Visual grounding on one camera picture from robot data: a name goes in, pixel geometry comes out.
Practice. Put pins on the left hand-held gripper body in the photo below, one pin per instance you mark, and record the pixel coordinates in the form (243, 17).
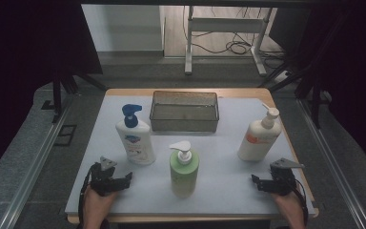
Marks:
(103, 181)

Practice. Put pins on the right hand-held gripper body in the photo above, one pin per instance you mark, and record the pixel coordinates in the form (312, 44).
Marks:
(282, 181)

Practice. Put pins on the white bottle with blue pump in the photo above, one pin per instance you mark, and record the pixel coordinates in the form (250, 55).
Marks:
(136, 143)

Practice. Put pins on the cream pump bottle orange label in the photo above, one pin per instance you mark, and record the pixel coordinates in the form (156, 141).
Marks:
(259, 143)

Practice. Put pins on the green bottle with white pump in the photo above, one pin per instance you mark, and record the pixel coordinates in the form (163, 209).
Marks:
(184, 175)

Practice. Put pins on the grey metal mesh basket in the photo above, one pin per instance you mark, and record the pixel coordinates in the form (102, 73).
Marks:
(184, 122)

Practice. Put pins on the person's left hand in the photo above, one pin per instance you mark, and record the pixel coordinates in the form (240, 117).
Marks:
(97, 205)

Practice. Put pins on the person's right hand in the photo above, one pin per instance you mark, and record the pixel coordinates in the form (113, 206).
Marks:
(290, 205)

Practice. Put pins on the light blue table mat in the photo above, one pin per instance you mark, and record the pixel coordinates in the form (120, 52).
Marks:
(228, 178)

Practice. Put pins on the black metal stand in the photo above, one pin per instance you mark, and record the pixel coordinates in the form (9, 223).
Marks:
(314, 101)
(57, 95)

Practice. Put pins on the dark curtain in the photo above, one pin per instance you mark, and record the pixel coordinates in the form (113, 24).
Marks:
(352, 70)
(22, 63)

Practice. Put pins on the white cabinet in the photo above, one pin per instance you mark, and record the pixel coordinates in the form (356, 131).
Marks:
(124, 28)

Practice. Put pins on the aluminium floor rail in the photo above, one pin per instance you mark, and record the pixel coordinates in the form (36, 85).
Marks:
(35, 165)
(333, 162)

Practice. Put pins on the white desk frame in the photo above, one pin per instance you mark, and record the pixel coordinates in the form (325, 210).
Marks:
(224, 24)

